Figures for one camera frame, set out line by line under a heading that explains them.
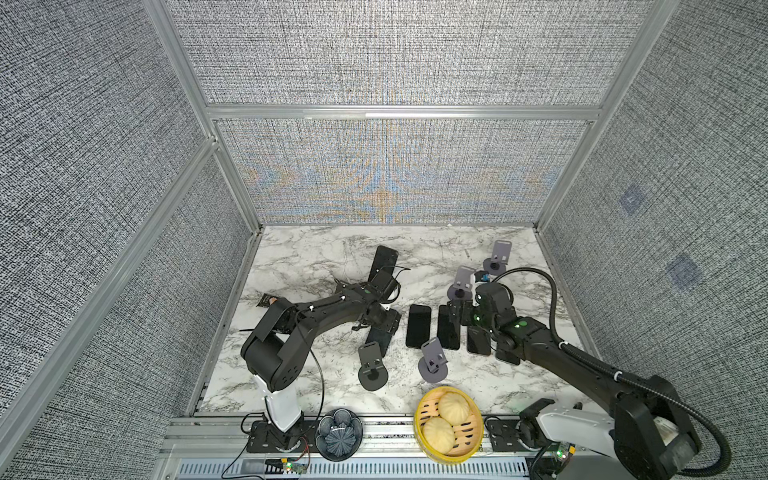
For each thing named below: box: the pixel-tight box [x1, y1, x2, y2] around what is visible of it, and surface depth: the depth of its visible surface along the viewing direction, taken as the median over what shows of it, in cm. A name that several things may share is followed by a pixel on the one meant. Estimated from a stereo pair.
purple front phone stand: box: [418, 356, 449, 383], surface depth 85 cm
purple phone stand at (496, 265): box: [483, 240, 512, 276], surface depth 105 cm
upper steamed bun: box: [438, 392, 471, 425], surface depth 74 cm
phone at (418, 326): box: [406, 304, 431, 349], surface depth 97 cm
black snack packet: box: [256, 293, 278, 308], surface depth 99 cm
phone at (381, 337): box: [365, 326, 392, 357], surface depth 90 cm
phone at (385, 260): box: [368, 245, 399, 282], surface depth 93 cm
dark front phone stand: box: [358, 359, 389, 392], surface depth 83 cm
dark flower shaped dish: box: [315, 408, 364, 462], surface depth 73 cm
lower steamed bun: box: [422, 416, 455, 455], surface depth 70 cm
